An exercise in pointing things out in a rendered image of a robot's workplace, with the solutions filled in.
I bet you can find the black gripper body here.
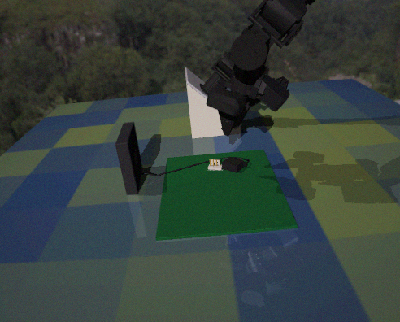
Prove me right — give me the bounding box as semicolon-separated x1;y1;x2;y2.
207;61;267;116

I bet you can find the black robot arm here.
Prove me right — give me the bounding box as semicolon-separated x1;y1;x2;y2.
200;0;315;112

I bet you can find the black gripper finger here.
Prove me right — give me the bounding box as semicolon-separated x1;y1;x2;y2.
218;109;248;136
233;98;261;129

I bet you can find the green circuit board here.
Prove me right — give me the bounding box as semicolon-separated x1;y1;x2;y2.
156;150;298;241

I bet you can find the black fan plug with cable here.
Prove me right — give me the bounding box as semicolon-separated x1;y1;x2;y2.
140;157;250;176

